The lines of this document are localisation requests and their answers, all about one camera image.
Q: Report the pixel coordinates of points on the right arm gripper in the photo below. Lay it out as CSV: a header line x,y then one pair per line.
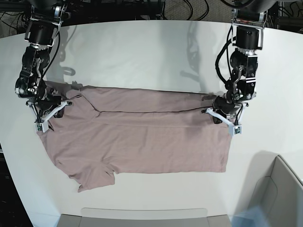
x,y
48,103

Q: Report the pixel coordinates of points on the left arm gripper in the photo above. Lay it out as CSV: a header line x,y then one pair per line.
x,y
220,105

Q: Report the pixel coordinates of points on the pink T-shirt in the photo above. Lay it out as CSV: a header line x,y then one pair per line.
x,y
108,131

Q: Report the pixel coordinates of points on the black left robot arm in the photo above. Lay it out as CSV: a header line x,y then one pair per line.
x,y
246,35

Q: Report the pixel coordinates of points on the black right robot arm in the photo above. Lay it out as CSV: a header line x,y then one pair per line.
x,y
46,19

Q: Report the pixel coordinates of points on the grey box right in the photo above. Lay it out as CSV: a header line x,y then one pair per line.
x,y
277,200

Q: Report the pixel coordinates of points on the blue translucent bag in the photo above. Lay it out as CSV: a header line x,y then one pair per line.
x,y
248,216

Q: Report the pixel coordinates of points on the grey tray bottom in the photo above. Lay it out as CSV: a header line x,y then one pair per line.
x,y
90,217

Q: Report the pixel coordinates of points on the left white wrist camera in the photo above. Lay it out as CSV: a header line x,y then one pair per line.
x,y
235,129

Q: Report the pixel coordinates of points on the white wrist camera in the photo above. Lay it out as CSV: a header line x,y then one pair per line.
x,y
42,127
235,129

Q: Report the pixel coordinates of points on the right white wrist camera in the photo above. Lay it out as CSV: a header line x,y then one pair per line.
x,y
42,127

